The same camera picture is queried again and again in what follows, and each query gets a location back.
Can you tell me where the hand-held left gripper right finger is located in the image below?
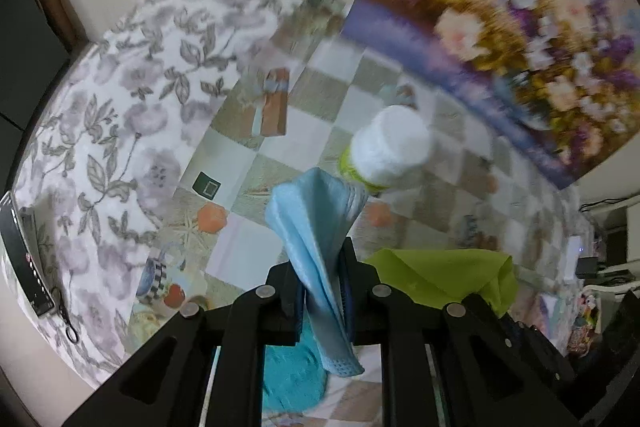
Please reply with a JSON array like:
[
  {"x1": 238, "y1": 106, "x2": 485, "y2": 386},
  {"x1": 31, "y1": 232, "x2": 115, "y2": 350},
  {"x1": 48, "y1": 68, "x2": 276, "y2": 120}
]
[{"x1": 337, "y1": 239, "x2": 581, "y2": 427}]

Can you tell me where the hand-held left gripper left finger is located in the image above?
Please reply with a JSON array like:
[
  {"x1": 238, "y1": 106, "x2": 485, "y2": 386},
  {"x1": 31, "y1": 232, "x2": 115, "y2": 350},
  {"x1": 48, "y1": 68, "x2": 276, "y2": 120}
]
[{"x1": 62, "y1": 257, "x2": 307, "y2": 427}]

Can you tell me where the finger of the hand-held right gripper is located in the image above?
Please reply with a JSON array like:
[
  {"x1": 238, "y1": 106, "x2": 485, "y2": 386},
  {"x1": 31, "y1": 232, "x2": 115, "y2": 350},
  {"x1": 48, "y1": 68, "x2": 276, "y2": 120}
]
[{"x1": 500, "y1": 312, "x2": 577, "y2": 389}]

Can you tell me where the light blue face mask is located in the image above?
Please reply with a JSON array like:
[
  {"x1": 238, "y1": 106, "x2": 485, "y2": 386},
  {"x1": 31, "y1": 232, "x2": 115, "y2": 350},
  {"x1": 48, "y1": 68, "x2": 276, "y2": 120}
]
[{"x1": 264, "y1": 167, "x2": 371, "y2": 378}]

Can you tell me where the green cloth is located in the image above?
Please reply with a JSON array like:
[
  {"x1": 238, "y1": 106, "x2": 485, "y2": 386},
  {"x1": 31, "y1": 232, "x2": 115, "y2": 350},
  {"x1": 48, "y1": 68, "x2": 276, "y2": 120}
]
[{"x1": 364, "y1": 248, "x2": 519, "y2": 319}]

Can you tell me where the colourful printed cloth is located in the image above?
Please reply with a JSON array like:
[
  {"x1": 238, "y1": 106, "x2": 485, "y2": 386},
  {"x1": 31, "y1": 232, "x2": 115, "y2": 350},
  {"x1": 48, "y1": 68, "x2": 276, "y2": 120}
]
[{"x1": 566, "y1": 289, "x2": 602, "y2": 354}]

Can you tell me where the teal knitted cloth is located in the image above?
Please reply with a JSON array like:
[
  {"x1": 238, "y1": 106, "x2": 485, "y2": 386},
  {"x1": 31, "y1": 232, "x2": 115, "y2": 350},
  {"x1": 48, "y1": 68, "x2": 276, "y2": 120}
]
[{"x1": 262, "y1": 322, "x2": 328, "y2": 413}]

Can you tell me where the white small device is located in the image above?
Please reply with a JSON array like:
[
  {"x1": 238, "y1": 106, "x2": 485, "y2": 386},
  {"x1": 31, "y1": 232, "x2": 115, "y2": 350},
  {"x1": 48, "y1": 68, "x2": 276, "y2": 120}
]
[{"x1": 570, "y1": 234, "x2": 595, "y2": 281}]

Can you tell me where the small orange object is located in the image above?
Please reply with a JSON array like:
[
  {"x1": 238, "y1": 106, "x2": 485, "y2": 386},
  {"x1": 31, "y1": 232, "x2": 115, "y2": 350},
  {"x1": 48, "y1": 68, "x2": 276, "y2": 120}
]
[{"x1": 196, "y1": 204, "x2": 228, "y2": 234}]

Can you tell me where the small dark green square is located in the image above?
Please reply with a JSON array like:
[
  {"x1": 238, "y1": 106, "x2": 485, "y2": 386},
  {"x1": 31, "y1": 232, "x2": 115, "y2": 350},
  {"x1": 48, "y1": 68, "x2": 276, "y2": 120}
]
[{"x1": 192, "y1": 173, "x2": 221, "y2": 200}]

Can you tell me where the checked printed tablecloth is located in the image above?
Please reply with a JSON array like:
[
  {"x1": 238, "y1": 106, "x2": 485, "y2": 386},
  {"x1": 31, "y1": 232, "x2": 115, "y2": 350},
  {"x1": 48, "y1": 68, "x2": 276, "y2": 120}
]
[{"x1": 127, "y1": 0, "x2": 601, "y2": 427}]

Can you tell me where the black key clip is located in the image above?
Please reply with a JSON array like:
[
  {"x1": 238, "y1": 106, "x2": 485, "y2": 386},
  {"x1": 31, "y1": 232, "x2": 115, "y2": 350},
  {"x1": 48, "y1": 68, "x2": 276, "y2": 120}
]
[{"x1": 50, "y1": 288, "x2": 80, "y2": 344}]

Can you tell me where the grey floral cloth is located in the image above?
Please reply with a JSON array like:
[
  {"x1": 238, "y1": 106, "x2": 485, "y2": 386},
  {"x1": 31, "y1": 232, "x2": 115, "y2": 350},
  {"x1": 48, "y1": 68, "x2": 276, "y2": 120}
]
[{"x1": 12, "y1": 0, "x2": 311, "y2": 388}]

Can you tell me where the black flat device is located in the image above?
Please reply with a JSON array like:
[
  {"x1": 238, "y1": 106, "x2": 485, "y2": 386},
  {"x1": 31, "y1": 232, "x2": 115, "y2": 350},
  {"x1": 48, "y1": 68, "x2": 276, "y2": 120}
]
[{"x1": 0, "y1": 191, "x2": 57, "y2": 316}]

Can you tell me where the floral painting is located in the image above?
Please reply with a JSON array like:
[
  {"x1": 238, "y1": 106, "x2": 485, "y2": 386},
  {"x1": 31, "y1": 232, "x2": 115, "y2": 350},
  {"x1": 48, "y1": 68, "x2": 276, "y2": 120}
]
[{"x1": 340, "y1": 0, "x2": 640, "y2": 190}]

